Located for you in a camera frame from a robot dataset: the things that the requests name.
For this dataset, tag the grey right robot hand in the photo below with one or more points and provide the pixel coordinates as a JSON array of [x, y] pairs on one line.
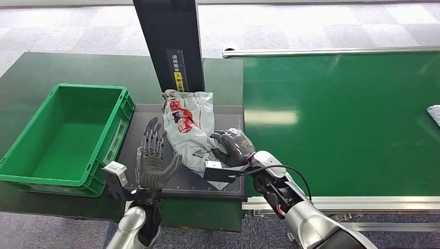
[[235, 146]]

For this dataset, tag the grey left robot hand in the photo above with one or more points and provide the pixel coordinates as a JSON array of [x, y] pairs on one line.
[[151, 168]]

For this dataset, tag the grey package with red print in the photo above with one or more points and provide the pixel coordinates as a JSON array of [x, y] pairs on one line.
[[189, 120]]

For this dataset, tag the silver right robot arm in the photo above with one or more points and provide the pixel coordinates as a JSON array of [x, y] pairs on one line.
[[309, 220]]

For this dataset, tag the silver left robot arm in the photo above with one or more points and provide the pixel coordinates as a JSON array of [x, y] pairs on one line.
[[132, 223]]

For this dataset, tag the green conveyor belt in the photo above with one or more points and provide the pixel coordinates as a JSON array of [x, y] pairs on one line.
[[343, 123]]

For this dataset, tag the plain grey package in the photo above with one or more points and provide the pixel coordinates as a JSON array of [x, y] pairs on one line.
[[435, 115]]

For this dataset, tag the yellow label on column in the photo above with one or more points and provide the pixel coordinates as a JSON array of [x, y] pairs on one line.
[[178, 81]]

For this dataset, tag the green plastic crate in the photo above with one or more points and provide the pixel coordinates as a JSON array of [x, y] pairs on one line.
[[58, 141]]

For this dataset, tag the black scanner column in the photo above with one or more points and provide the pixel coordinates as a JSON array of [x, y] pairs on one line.
[[168, 37]]

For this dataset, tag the black scanner base plate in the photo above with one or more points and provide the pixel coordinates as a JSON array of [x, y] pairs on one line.
[[230, 120]]

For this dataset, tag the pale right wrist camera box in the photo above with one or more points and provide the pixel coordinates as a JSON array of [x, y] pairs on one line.
[[220, 172]]

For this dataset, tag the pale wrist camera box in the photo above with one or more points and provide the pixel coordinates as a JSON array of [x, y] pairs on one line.
[[220, 172], [115, 175]]

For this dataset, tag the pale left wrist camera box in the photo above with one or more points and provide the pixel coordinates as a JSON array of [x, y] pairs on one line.
[[115, 175]]

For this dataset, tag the silver conveyor side rail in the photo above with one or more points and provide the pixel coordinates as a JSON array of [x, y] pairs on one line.
[[361, 204], [326, 52]]

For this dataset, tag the silver conveyor frame bar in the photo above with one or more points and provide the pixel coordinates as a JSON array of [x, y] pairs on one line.
[[392, 227]]

